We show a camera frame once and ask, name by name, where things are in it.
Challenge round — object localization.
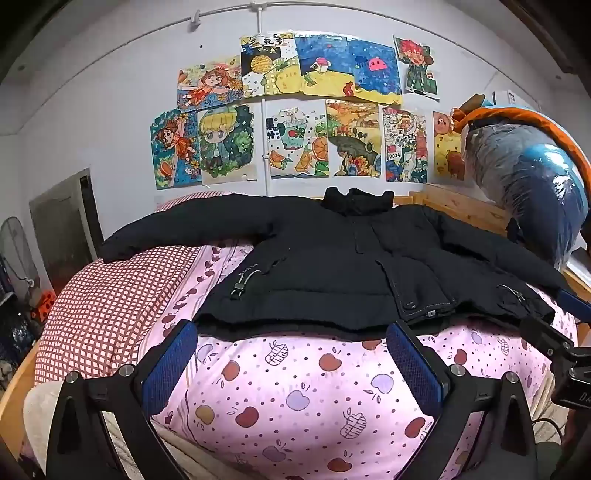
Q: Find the plastic-wrapped bedding bundle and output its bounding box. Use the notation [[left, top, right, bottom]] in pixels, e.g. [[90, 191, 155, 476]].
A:
[[450, 95, 591, 273]]

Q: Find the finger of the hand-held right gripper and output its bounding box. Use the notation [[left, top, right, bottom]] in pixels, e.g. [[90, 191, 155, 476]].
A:
[[556, 288, 591, 324], [519, 315, 579, 358]]

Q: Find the yellow bear drawing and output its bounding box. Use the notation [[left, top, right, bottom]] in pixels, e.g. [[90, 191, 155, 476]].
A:
[[432, 111, 466, 180]]

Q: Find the sunflower landscape drawing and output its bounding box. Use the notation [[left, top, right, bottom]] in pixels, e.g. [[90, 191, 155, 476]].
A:
[[325, 99, 385, 179]]

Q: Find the colourful buildings drawing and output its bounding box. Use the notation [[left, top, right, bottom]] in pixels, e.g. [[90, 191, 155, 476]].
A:
[[380, 105, 431, 184]]

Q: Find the orange toy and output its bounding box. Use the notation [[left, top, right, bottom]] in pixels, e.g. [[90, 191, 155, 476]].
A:
[[30, 290, 57, 322]]

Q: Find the flying girl blue drawing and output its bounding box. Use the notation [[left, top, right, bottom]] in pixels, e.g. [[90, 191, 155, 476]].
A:
[[149, 108, 202, 191]]

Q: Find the red-haired character cutout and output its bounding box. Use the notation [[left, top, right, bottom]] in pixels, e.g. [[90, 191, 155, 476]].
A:
[[393, 36, 437, 96]]

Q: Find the black puffer jacket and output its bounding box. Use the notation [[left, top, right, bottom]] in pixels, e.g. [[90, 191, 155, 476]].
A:
[[99, 187, 571, 340]]

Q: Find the blond child drawing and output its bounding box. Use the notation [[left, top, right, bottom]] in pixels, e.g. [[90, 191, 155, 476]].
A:
[[197, 103, 258, 186]]

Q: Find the grey metal door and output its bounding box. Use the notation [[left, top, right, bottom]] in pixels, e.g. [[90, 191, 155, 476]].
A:
[[28, 168, 105, 289]]

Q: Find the yellow black patterned drawing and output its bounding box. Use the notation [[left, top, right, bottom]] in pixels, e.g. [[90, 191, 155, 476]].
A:
[[239, 33, 301, 99]]

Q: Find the electric fan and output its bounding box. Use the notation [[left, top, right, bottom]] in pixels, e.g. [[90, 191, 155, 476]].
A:
[[0, 217, 37, 296]]

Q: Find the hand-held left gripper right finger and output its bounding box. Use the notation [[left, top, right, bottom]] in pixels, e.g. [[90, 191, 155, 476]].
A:
[[385, 319, 539, 480]]

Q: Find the pink apple-print bedsheet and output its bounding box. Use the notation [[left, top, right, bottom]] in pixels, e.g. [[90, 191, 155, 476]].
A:
[[139, 191, 580, 480]]

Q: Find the pink jellyfish drawing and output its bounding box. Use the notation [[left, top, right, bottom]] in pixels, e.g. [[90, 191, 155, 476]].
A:
[[345, 39, 403, 106]]

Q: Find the blue sea fish drawing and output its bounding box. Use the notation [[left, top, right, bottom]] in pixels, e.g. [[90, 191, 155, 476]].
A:
[[294, 34, 350, 95]]

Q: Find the black cable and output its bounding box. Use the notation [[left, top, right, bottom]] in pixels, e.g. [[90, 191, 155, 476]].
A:
[[531, 416, 565, 446]]

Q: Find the orange-dress girl drawing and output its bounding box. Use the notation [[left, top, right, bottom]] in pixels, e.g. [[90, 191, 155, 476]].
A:
[[178, 56, 244, 110]]

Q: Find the white wall pipe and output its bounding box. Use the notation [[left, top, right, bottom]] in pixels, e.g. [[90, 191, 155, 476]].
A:
[[256, 2, 273, 197]]

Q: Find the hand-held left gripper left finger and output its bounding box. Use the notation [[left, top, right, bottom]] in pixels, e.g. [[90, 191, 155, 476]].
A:
[[46, 319, 199, 480]]

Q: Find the wooden bed frame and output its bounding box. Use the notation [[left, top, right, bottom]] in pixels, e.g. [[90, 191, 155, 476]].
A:
[[0, 184, 591, 467]]

